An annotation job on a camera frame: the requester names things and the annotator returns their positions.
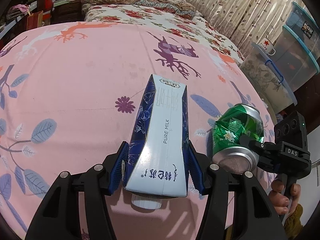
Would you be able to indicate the grey metal shelving unit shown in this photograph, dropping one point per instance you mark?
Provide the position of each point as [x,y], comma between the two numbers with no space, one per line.
[14,18]

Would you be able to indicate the red gift bag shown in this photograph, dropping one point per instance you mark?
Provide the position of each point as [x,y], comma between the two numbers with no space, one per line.
[45,6]

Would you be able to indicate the crushed green soda can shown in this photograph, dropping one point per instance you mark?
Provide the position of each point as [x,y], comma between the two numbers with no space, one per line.
[228,153]

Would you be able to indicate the brown paper gift bag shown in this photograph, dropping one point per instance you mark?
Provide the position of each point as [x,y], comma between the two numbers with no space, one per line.
[34,21]

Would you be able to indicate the upper clear storage bin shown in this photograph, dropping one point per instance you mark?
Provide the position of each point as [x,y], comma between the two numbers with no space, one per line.
[293,59]

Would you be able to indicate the pink floral bed sheet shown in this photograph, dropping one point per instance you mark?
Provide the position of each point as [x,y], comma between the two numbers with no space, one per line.
[70,94]

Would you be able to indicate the beige leaf pattern curtain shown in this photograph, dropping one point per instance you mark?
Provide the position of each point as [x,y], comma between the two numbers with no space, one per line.
[246,21]

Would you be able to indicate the red floral white bed sheet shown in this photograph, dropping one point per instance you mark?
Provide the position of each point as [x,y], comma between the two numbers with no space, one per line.
[197,29]

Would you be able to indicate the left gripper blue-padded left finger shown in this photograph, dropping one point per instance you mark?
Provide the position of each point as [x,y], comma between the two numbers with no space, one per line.
[57,217]

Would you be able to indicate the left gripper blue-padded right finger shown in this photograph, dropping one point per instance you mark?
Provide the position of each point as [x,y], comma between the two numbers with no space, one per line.
[254,215]

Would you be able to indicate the lower clear storage bin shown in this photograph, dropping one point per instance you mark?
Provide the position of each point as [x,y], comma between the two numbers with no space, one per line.
[267,79]

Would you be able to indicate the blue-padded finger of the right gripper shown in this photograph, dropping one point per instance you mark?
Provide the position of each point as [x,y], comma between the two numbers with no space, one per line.
[250,143]

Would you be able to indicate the person's right hand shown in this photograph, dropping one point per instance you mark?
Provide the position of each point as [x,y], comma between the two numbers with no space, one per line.
[280,202]

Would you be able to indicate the mustard yellow sleeve forearm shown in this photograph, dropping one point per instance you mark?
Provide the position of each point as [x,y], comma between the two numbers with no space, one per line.
[293,224]

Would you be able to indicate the clear storage bin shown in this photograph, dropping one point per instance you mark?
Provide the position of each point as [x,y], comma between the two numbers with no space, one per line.
[293,59]
[305,27]
[267,79]

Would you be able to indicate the white enamel star mug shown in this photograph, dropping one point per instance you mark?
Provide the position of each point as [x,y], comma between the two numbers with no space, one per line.
[267,46]

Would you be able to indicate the blue white milk carton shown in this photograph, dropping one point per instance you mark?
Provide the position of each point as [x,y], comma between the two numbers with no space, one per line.
[157,161]

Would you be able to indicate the top clear storage bin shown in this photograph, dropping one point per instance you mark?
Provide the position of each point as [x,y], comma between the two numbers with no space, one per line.
[305,27]

